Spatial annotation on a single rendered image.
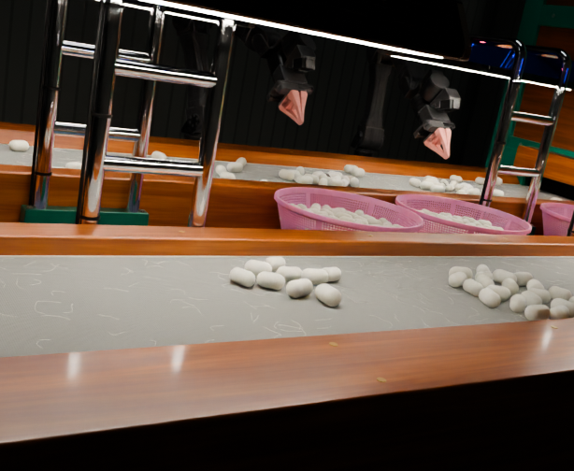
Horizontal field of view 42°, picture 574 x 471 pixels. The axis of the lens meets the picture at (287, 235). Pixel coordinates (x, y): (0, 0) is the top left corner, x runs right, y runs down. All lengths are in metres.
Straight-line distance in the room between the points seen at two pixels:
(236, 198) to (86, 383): 0.83
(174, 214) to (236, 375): 0.73
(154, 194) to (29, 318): 0.59
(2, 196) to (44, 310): 0.49
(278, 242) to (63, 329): 0.40
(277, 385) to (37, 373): 0.18
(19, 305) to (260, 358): 0.25
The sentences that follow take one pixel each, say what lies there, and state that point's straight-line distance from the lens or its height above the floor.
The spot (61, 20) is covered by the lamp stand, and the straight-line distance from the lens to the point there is 1.16.
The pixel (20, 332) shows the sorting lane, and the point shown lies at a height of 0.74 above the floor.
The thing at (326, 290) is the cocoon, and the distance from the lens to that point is 0.86.
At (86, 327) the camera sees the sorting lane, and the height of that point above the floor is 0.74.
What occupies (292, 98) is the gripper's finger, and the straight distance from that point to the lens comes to 1.79.
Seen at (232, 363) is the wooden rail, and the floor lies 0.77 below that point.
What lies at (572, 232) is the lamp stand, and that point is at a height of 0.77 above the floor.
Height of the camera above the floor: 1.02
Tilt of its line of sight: 14 degrees down
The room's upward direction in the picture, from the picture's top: 10 degrees clockwise
